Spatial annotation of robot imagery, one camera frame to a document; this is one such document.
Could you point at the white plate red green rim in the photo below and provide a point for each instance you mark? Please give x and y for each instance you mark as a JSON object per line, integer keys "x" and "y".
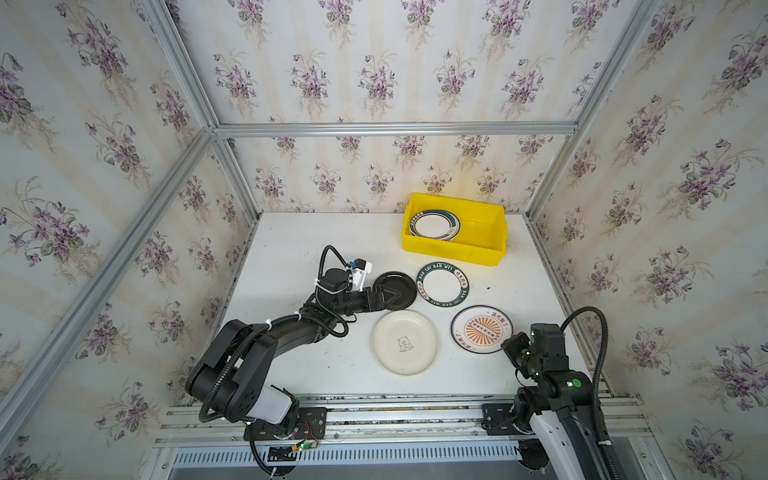
{"x": 438, "y": 225}

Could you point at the aluminium frame post right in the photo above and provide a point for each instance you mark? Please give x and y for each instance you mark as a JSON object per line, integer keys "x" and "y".
{"x": 617, "y": 59}

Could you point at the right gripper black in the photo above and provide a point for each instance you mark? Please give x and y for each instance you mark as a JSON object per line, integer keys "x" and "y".
{"x": 515, "y": 348}

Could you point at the aluminium frame back crossbar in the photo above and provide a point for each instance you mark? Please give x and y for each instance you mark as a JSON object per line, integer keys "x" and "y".
{"x": 372, "y": 129}

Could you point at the white plate orange sunburst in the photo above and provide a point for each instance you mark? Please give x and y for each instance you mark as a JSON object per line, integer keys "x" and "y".
{"x": 481, "y": 329}

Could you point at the black round plate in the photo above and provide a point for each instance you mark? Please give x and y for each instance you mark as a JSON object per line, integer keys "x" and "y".
{"x": 402, "y": 282}

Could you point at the white plate green text rim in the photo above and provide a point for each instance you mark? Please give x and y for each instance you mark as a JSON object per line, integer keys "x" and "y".
{"x": 442, "y": 284}

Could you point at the yellow plastic bin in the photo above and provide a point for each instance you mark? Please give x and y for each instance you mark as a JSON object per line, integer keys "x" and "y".
{"x": 481, "y": 240}

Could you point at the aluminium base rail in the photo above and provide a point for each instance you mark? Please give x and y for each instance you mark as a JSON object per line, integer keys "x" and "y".
{"x": 359, "y": 430}

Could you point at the aluminium frame post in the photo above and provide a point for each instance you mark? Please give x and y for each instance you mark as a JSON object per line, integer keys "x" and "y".
{"x": 617, "y": 59}
{"x": 98, "y": 128}

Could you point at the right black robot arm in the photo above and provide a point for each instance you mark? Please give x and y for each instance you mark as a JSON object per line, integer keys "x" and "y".
{"x": 562, "y": 408}

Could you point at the cream plate bear drawing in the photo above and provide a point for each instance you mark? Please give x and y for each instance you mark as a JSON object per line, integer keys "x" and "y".
{"x": 405, "y": 343}

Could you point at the aluminium frame post left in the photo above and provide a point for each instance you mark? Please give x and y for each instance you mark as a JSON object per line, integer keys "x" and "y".
{"x": 98, "y": 128}

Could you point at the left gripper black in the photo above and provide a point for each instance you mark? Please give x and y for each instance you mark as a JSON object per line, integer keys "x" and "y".
{"x": 377, "y": 298}

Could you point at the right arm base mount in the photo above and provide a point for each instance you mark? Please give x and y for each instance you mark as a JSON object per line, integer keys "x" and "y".
{"x": 508, "y": 418}

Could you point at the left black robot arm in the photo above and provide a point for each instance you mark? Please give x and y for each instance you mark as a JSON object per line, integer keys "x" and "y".
{"x": 230, "y": 377}

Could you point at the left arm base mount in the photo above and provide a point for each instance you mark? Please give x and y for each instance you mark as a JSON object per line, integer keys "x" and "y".
{"x": 274, "y": 446}

